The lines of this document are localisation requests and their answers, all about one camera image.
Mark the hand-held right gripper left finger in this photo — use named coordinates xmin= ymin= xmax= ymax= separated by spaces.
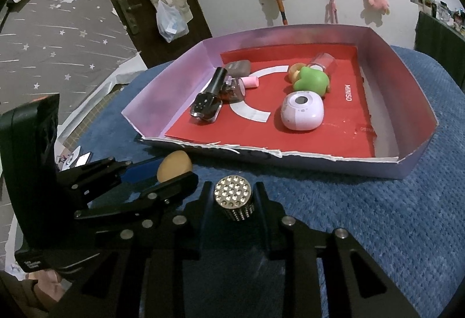
xmin=47 ymin=180 xmax=215 ymax=318

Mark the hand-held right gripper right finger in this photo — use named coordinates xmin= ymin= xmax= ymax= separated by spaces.
xmin=252 ymin=180 xmax=411 ymax=318

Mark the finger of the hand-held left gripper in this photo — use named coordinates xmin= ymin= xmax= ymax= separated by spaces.
xmin=74 ymin=171 xmax=200 ymax=221
xmin=56 ymin=156 xmax=164 ymax=196

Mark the rhinestone studded cylinder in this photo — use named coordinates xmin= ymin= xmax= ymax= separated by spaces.
xmin=213 ymin=175 xmax=254 ymax=222

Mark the black starry perfume bottle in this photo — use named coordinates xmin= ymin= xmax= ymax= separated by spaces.
xmin=189 ymin=67 xmax=228 ymax=122

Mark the lilac cardboard box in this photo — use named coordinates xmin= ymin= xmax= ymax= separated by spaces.
xmin=121 ymin=24 xmax=438 ymax=180

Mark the lilac round device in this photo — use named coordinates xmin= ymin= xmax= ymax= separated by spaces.
xmin=280 ymin=90 xmax=325 ymax=132

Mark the purple nail polish bottle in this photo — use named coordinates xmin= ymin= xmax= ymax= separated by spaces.
xmin=220 ymin=76 xmax=259 ymax=103

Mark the green frog toy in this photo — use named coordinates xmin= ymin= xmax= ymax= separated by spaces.
xmin=292 ymin=66 xmax=332 ymax=98

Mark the brown earbuds case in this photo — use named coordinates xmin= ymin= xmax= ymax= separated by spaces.
xmin=222 ymin=60 xmax=252 ymax=78

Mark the tan ring-shaped toy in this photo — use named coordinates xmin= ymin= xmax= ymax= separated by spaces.
xmin=288 ymin=63 xmax=309 ymax=84

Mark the clear glass cup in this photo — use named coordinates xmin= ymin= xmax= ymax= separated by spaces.
xmin=309 ymin=53 xmax=337 ymax=76

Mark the person's left hand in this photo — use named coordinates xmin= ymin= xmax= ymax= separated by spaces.
xmin=22 ymin=269 xmax=68 ymax=304

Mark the glossy foil packet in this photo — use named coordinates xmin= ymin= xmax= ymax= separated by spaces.
xmin=58 ymin=147 xmax=94 ymax=170

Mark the red paper sheet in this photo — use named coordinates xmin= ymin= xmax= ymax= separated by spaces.
xmin=165 ymin=44 xmax=378 ymax=158

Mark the clear plastic bag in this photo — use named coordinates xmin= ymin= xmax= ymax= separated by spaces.
xmin=156 ymin=0 xmax=189 ymax=43

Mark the pink folding stand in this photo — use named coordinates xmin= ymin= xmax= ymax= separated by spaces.
xmin=325 ymin=0 xmax=340 ymax=25

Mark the dark green clothed table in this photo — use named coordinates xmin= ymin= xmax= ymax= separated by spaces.
xmin=414 ymin=11 xmax=465 ymax=90

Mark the row of bottles on table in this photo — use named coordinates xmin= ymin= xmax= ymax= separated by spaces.
xmin=418 ymin=0 xmax=465 ymax=37

